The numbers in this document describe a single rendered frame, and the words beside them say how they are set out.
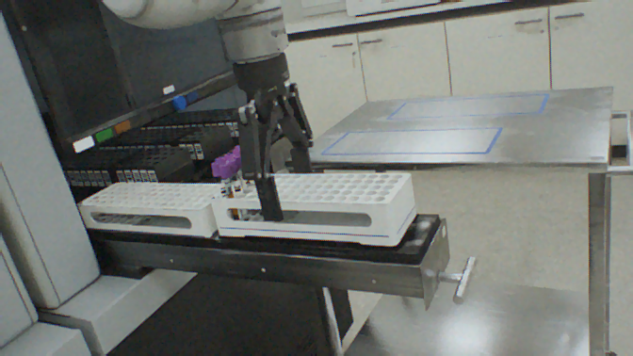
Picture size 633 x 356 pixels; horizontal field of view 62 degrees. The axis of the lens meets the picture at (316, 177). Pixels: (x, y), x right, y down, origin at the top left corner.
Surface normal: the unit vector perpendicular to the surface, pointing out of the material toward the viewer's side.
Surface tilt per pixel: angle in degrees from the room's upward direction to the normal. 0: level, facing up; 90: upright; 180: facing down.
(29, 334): 0
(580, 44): 90
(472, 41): 90
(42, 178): 90
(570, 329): 0
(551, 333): 0
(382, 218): 90
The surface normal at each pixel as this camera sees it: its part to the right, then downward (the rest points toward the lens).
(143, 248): -0.44, 0.40
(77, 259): 0.88, 0.00
